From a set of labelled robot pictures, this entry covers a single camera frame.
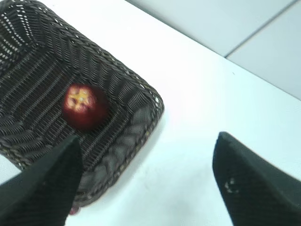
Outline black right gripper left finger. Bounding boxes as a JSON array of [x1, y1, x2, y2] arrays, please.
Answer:
[[0, 135, 83, 226]]

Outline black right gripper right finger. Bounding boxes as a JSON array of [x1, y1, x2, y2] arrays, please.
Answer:
[[212, 131, 301, 226]]

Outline red apple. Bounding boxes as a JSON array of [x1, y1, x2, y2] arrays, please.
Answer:
[[62, 83, 110, 130]]

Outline dark woven wicker basket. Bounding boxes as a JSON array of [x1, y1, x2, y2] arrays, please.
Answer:
[[0, 0, 164, 207]]

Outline purple grape bunch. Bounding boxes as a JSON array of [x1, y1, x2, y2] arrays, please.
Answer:
[[69, 207, 80, 215]]

